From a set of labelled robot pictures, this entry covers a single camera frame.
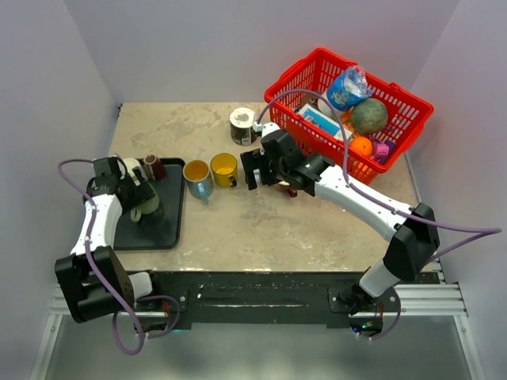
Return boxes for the yellow mug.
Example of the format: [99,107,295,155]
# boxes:
[211,153,238,188]

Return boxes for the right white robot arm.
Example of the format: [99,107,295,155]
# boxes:
[240,130,440,313]

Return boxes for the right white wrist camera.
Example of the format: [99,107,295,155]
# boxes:
[252,122,280,139]

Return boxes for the purple toy block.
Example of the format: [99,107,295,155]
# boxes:
[371,139,396,165]

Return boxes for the blue white snack bag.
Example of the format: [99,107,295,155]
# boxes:
[325,66,372,112]

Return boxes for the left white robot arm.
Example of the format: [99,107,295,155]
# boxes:
[55,156,164,323]

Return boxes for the brown floral mug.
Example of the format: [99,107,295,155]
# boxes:
[276,181,298,198]

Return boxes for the white cream mug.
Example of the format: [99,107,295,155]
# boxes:
[123,158,147,185]

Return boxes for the green melon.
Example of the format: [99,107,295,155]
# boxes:
[349,97,388,135]

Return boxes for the black plastic tray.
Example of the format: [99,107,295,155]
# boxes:
[114,158,185,251]

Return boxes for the dark maroon mug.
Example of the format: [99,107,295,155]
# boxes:
[143,154,166,181]

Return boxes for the red plastic basket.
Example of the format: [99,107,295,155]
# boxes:
[264,47,434,184]

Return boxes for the pale green mug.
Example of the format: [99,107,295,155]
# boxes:
[130,195,160,222]

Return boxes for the teal rimmed mug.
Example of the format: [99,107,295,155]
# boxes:
[183,160,213,204]

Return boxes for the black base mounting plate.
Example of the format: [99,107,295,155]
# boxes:
[116,271,441,330]

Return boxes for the blue white box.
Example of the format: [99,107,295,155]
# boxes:
[297,104,343,141]

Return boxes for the pale blue mug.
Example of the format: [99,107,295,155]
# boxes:
[253,169,262,186]

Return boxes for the orange fruit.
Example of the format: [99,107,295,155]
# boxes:
[349,136,373,157]

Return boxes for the black labelled can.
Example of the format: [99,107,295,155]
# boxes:
[229,107,257,146]

